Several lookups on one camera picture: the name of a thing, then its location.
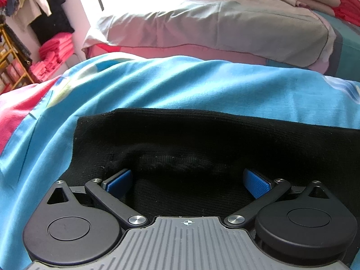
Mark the black pants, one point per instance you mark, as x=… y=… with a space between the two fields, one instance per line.
x=213 y=146

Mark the striped blue bed sheet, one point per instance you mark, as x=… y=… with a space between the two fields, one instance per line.
x=347 y=50

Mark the grey pillow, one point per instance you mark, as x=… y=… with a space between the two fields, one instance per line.
x=208 y=25

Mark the hanging clothes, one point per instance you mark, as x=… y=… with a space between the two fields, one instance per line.
x=42 y=8

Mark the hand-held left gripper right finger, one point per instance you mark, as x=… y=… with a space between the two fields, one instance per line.
x=255 y=183

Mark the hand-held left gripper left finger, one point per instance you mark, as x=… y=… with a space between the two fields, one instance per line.
x=120 y=182

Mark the stack of pink towels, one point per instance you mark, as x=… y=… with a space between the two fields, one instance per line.
x=54 y=54

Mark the blue floral bed sheet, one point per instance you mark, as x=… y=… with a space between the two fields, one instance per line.
x=180 y=81

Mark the wooden shelf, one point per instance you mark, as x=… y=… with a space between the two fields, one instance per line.
x=11 y=62

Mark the stack of red clothes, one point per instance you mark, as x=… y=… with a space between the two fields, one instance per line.
x=347 y=4

